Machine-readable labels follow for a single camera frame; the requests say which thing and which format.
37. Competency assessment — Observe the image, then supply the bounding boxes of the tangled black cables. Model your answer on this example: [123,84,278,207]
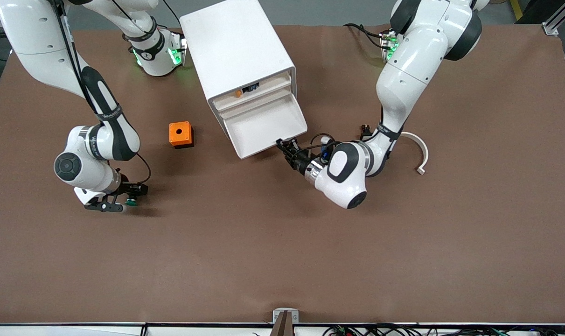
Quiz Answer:
[322,323,565,336]

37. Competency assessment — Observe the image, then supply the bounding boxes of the orange button enclosure box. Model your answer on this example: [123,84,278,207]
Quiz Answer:
[169,121,194,149]

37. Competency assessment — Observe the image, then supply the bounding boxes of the metal bracket with brown post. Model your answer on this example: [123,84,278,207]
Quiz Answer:
[272,308,300,336]

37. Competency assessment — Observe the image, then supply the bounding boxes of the white table edge rail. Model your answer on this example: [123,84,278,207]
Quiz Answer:
[0,322,565,336]

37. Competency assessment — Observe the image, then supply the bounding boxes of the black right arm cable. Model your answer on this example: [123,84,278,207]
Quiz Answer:
[54,0,152,185]

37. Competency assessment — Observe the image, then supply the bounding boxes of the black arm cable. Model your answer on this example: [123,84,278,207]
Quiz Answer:
[54,0,152,185]
[343,22,386,48]

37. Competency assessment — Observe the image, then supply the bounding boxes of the white half-ring pipe clamp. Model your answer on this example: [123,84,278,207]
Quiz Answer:
[399,132,430,175]

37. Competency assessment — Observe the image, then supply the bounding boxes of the aluminium frame profile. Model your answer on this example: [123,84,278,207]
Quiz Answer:
[516,0,565,36]

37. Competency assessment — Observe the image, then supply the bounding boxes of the brown table mat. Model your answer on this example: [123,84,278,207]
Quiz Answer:
[0,23,565,325]

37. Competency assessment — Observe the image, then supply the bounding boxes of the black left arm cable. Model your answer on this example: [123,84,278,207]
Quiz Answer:
[343,22,386,48]

